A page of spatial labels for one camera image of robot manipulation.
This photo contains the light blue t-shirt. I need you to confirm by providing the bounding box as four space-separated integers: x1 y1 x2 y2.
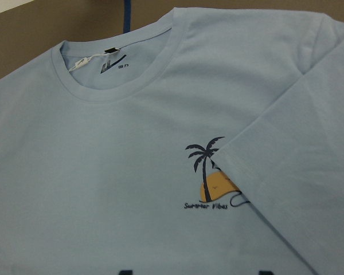
0 7 344 274

